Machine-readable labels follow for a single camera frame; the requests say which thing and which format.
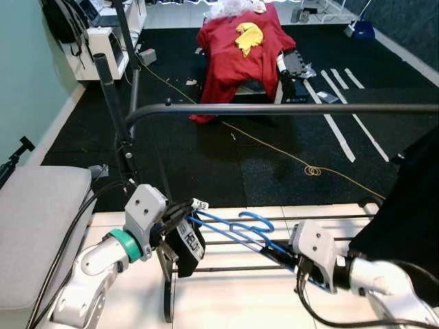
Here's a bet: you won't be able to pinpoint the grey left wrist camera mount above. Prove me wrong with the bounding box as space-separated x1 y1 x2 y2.
123 184 169 244

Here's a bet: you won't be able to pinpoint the black backpack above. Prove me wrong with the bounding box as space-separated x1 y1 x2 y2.
40 0 86 56

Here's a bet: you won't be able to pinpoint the blue plastic hanger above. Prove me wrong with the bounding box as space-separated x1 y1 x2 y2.
187 210 323 289

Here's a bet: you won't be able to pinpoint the black metal clothes rack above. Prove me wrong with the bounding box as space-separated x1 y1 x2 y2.
94 53 439 323

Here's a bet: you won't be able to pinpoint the yellow floor cable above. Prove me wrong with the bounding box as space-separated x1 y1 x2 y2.
141 62 385 199

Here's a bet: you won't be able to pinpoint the black t-shirt with gold print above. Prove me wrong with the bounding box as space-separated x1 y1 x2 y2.
350 127 439 306

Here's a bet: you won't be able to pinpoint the red shirt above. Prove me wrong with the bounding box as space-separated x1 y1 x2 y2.
191 0 297 124

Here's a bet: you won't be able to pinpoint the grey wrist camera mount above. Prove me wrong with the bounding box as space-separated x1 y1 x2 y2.
288 219 338 275
123 184 169 244

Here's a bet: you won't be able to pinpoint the blue dustpan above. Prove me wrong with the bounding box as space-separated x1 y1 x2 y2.
345 21 377 38

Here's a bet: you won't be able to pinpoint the black garment with printed band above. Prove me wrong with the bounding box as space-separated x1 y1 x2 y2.
161 197 210 278

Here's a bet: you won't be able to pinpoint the white cabinet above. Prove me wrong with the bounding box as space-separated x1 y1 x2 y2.
65 0 146 82

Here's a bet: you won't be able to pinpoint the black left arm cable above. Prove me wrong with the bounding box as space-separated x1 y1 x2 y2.
27 180 134 329

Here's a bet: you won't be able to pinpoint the long white floor strip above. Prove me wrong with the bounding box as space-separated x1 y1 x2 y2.
302 79 356 163
321 70 390 163

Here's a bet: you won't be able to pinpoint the grey power adapter box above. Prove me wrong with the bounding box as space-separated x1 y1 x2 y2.
137 48 157 66

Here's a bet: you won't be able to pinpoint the thin black stand pole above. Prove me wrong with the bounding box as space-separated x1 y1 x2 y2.
112 0 141 114

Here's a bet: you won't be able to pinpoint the white plastic bag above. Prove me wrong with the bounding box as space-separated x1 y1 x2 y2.
206 0 268 20

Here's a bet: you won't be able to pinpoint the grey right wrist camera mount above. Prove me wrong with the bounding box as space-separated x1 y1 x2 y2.
288 219 338 275

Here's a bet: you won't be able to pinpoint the short white floor strip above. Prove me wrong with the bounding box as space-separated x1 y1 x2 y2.
345 69 366 90
331 69 349 90

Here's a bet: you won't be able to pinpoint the black rubber floor mat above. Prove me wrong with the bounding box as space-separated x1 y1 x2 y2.
40 24 439 206

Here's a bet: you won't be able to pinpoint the black selfie stick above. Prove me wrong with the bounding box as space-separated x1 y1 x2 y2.
0 136 35 189

